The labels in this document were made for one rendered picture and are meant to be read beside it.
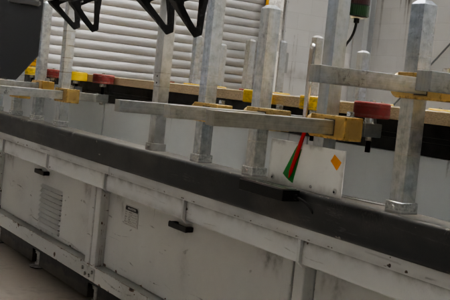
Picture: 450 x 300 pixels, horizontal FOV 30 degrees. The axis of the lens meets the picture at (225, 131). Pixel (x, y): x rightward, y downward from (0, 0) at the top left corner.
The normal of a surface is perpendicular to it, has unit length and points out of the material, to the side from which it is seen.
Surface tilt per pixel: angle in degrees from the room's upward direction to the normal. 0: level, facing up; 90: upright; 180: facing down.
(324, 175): 90
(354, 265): 90
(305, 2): 90
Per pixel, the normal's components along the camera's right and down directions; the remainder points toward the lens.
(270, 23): 0.54, 0.10
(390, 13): -0.84, -0.06
